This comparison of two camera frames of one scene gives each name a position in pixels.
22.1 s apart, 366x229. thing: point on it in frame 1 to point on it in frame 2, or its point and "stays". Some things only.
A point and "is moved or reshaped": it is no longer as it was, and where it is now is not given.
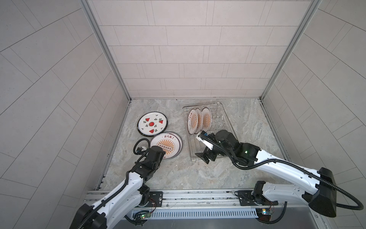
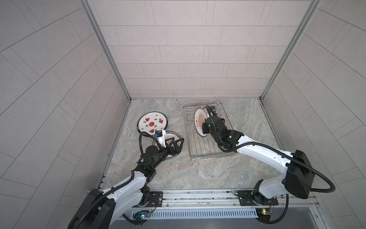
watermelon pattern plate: (152, 123) stays
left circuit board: (145, 215) stays
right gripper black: (210, 151) to (211, 116)
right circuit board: (264, 214) stays
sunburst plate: (206, 119) is moved or reshaped
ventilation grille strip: (187, 213) stays
